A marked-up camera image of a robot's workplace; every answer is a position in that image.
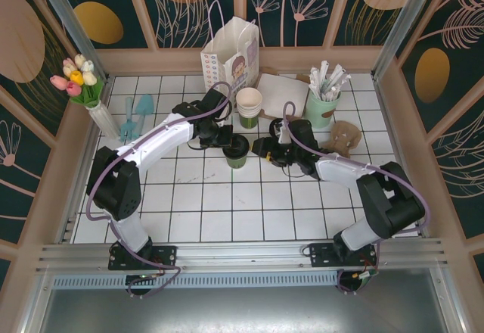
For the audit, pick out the aluminium corner post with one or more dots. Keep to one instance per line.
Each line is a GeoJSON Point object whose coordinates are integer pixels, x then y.
{"type": "Point", "coordinates": [402, 22]}
{"type": "Point", "coordinates": [70, 22]}

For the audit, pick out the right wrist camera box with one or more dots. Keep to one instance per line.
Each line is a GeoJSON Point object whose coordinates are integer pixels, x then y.
{"type": "Point", "coordinates": [283, 134]}

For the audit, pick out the paper-wrapped straw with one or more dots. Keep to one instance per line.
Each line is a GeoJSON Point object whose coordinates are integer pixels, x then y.
{"type": "Point", "coordinates": [335, 80]}
{"type": "Point", "coordinates": [324, 77]}
{"type": "Point", "coordinates": [316, 81]}
{"type": "Point", "coordinates": [342, 87]}

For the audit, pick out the brown pulp cup carrier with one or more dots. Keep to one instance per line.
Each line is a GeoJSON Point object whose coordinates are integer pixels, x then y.
{"type": "Point", "coordinates": [344, 138]}

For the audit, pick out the mint green straw holder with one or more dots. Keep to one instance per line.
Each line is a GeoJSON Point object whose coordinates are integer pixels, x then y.
{"type": "Point", "coordinates": [319, 115]}

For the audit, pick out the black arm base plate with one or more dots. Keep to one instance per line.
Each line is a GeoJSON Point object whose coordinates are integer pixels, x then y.
{"type": "Point", "coordinates": [321, 255]}
{"type": "Point", "coordinates": [166, 255]}

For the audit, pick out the white ribbed vase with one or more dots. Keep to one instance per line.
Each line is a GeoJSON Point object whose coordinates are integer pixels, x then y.
{"type": "Point", "coordinates": [104, 121]}

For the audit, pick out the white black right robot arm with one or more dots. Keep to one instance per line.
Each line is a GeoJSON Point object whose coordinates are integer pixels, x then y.
{"type": "Point", "coordinates": [340, 168]}

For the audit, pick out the green paper coffee cup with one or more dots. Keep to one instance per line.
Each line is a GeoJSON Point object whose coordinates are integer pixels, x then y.
{"type": "Point", "coordinates": [236, 162]}

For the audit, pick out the stack of paper cups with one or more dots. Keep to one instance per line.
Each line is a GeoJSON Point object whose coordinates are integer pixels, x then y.
{"type": "Point", "coordinates": [249, 107]}

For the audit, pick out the aluminium mounting rail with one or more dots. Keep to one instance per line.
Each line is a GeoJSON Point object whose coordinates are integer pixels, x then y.
{"type": "Point", "coordinates": [246, 253]}

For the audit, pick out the grey metal bench plate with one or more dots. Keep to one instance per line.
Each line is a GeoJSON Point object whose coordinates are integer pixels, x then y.
{"type": "Point", "coordinates": [242, 310]}

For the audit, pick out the white printed paper bag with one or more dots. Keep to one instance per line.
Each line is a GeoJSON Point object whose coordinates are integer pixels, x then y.
{"type": "Point", "coordinates": [227, 72]}

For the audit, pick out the white paper napkins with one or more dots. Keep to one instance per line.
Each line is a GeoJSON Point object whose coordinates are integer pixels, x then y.
{"type": "Point", "coordinates": [283, 92]}

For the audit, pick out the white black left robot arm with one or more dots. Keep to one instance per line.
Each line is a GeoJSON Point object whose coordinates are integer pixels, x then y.
{"type": "Point", "coordinates": [159, 140]}

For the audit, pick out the artificial tulip bouquet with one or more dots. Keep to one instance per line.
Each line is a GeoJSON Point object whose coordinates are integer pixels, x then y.
{"type": "Point", "coordinates": [79, 77]}

